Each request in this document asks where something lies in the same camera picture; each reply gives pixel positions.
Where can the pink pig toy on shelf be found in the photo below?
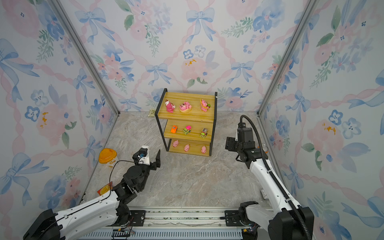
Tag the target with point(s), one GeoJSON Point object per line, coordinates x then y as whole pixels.
{"type": "Point", "coordinates": [175, 143]}

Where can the orange lidded plastic jar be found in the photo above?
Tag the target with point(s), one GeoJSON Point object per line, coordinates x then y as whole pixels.
{"type": "Point", "coordinates": [108, 157]}

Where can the red snack packet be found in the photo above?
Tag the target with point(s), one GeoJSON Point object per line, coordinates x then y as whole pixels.
{"type": "Point", "coordinates": [105, 189]}

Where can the wooden shelf with black frame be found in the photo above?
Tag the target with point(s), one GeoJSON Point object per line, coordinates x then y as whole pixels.
{"type": "Point", "coordinates": [196, 118]}

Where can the green pink toy truck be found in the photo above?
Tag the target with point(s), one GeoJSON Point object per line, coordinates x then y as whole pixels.
{"type": "Point", "coordinates": [187, 130]}

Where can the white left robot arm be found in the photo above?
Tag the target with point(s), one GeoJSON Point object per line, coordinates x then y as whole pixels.
{"type": "Point", "coordinates": [108, 209]}

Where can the pink yellow doll toy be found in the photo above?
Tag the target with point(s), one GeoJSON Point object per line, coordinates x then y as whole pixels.
{"type": "Point", "coordinates": [205, 106]}

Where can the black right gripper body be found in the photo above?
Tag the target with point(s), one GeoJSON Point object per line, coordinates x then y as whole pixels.
{"type": "Point", "coordinates": [234, 146]}

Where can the pink figure toy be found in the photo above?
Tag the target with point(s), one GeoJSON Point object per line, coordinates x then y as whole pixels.
{"type": "Point", "coordinates": [170, 107]}

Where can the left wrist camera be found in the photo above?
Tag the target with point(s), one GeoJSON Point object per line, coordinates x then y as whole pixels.
{"type": "Point", "coordinates": [141, 157]}

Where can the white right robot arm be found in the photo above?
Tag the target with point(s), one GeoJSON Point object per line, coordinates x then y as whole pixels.
{"type": "Point", "coordinates": [288, 220]}

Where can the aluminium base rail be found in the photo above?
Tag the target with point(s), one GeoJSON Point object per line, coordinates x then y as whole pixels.
{"type": "Point", "coordinates": [187, 224]}

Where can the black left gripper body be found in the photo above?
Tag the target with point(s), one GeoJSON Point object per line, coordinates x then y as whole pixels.
{"type": "Point", "coordinates": [144, 171]}

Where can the orange toy car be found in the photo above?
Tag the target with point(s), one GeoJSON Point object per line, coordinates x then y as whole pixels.
{"type": "Point", "coordinates": [174, 129]}

